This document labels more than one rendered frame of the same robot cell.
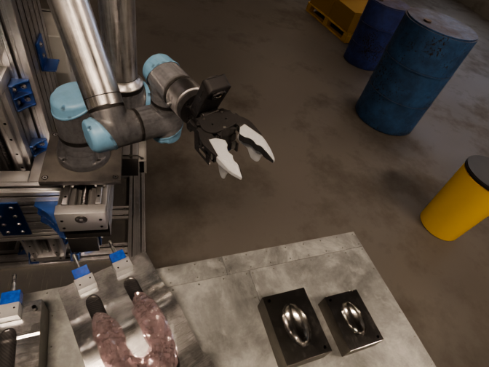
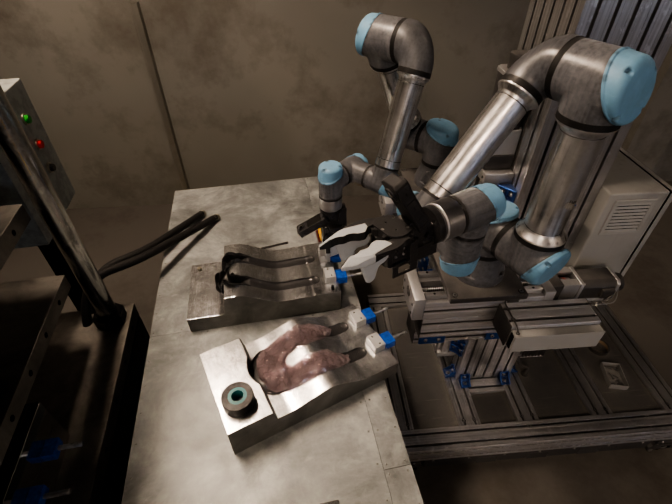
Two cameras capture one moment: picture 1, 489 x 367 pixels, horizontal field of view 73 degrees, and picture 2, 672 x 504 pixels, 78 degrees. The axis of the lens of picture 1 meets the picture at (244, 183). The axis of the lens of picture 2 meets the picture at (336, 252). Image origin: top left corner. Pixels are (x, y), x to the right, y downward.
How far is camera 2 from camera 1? 75 cm
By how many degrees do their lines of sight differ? 73
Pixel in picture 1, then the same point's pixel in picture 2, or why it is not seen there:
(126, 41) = (548, 187)
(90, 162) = not seen: hidden behind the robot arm
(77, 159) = not seen: hidden behind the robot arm
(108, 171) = (460, 288)
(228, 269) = (391, 472)
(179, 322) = (311, 390)
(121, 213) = (522, 412)
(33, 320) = (323, 290)
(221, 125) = (384, 227)
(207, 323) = (320, 438)
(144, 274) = (370, 363)
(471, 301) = not seen: outside the picture
